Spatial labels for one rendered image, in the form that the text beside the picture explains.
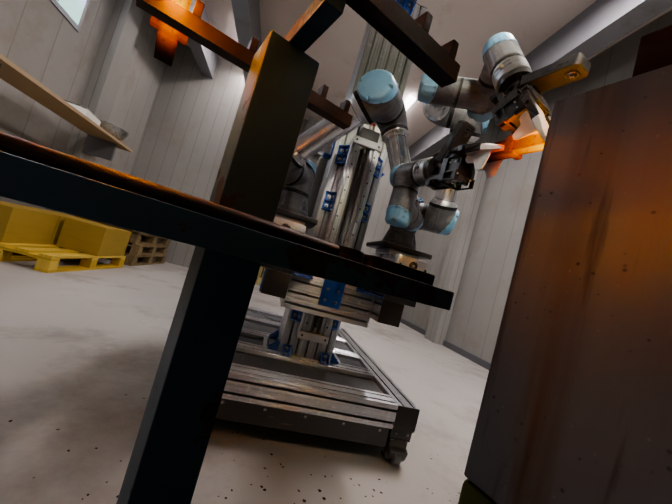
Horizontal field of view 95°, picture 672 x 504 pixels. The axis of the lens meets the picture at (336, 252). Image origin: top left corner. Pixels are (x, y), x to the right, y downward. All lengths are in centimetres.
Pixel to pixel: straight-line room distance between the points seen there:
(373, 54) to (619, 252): 153
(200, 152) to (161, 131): 71
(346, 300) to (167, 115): 569
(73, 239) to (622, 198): 399
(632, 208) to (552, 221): 6
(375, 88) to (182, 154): 540
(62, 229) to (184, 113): 324
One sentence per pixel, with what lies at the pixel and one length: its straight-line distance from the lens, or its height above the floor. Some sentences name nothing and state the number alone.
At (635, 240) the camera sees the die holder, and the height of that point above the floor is 75.
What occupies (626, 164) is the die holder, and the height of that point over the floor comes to 82.
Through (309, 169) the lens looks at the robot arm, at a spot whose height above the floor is 101.
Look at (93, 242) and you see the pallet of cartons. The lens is 393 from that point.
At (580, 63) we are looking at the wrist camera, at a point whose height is 113.
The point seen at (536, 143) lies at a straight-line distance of 74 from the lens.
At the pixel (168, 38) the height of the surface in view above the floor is 90.
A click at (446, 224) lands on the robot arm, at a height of 96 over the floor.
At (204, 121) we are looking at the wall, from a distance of 639.
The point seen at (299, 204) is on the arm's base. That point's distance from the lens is 123.
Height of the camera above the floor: 65
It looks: 3 degrees up
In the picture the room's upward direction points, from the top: 16 degrees clockwise
